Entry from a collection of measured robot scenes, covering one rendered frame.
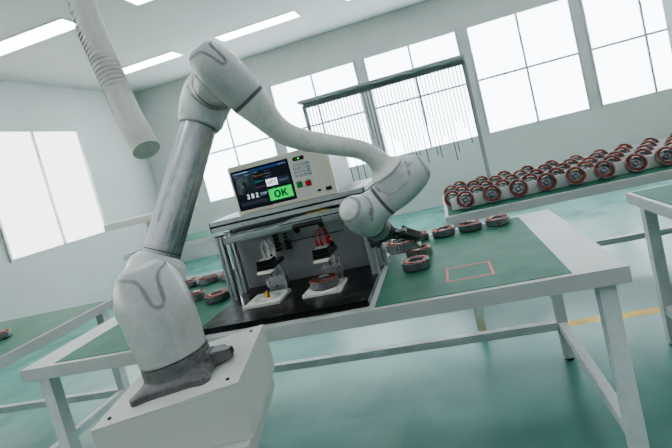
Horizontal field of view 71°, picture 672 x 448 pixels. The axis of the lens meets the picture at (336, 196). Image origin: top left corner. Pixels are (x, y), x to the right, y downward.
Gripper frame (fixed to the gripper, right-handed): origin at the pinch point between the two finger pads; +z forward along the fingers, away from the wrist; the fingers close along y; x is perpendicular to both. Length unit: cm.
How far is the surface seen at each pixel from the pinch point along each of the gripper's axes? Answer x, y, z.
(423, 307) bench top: -23.7, 7.2, -5.9
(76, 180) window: 267, -583, 236
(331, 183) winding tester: 30.4, -27.1, 0.0
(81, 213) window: 219, -582, 253
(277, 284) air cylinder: -4, -61, 11
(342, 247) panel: 11.2, -35.4, 23.7
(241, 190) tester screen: 33, -64, -10
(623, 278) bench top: -20, 64, 6
